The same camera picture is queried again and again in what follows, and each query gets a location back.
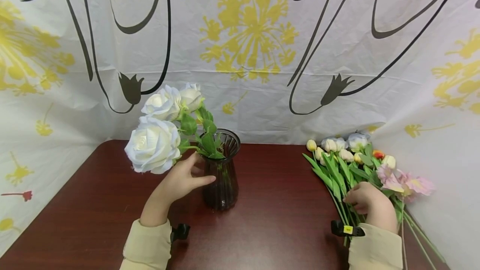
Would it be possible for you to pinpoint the pink artificial flower stem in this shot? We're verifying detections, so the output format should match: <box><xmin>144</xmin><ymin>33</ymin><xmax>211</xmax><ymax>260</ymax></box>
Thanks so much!
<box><xmin>376</xmin><ymin>164</ymin><xmax>448</xmax><ymax>270</ymax></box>

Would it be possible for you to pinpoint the black wrist band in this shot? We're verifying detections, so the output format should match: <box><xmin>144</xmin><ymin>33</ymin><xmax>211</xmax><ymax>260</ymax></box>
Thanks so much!
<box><xmin>170</xmin><ymin>223</ymin><xmax>191</xmax><ymax>243</ymax></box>
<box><xmin>330</xmin><ymin>220</ymin><xmax>366</xmax><ymax>238</ymax></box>

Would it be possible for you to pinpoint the person's left forearm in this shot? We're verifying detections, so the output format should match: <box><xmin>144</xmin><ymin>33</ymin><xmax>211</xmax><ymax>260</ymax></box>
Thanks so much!
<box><xmin>120</xmin><ymin>219</ymin><xmax>173</xmax><ymax>270</ymax></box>

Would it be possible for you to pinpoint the person's right hand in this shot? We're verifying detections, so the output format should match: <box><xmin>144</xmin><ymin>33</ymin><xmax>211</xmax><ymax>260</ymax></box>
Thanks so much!
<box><xmin>343</xmin><ymin>182</ymin><xmax>398</xmax><ymax>234</ymax></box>

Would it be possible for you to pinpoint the medium white artificial rose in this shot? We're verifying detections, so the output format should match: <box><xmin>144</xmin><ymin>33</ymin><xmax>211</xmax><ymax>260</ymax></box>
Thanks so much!
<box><xmin>141</xmin><ymin>85</ymin><xmax>199</xmax><ymax>137</ymax></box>

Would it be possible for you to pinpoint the bunch of artificial tulips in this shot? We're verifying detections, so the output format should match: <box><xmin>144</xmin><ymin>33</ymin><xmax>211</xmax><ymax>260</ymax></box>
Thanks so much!
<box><xmin>302</xmin><ymin>139</ymin><xmax>398</xmax><ymax>248</ymax></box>

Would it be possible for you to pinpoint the large white artificial rose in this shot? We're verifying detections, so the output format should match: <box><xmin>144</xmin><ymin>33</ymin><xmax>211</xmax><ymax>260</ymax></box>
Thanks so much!
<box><xmin>124</xmin><ymin>116</ymin><xmax>205</xmax><ymax>175</ymax></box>

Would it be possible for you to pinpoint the person's right forearm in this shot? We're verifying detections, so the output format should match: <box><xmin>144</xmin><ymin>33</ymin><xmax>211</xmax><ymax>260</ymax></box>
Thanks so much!
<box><xmin>348</xmin><ymin>223</ymin><xmax>404</xmax><ymax>270</ymax></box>

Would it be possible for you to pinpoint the dark ribbed glass vase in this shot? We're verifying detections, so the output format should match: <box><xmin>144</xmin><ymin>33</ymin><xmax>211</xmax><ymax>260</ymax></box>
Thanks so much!
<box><xmin>199</xmin><ymin>128</ymin><xmax>241</xmax><ymax>211</ymax></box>

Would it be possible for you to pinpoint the small white artificial rose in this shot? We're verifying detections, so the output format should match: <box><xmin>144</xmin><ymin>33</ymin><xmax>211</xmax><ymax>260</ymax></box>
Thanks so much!
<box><xmin>179</xmin><ymin>82</ymin><xmax>225</xmax><ymax>159</ymax></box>

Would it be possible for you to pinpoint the white artificial rose bud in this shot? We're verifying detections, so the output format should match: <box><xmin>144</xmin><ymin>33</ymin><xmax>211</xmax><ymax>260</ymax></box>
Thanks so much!
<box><xmin>321</xmin><ymin>137</ymin><xmax>348</xmax><ymax>153</ymax></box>
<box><xmin>346</xmin><ymin>132</ymin><xmax>372</xmax><ymax>153</ymax></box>

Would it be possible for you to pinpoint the person's left hand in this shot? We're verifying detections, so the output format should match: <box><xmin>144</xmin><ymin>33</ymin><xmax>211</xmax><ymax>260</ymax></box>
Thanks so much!
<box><xmin>140</xmin><ymin>152</ymin><xmax>217</xmax><ymax>227</ymax></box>

